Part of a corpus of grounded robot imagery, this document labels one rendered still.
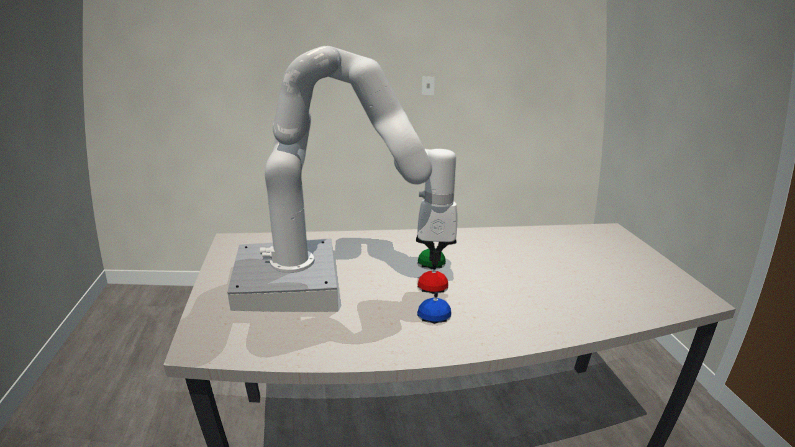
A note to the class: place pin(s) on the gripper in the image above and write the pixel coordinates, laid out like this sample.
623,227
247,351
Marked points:
437,223

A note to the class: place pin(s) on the red dome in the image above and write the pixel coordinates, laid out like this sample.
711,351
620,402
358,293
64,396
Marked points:
433,281

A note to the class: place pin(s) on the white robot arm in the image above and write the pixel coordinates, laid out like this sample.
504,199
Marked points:
283,169

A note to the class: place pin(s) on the green dome bell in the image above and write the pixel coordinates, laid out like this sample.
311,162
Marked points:
423,259

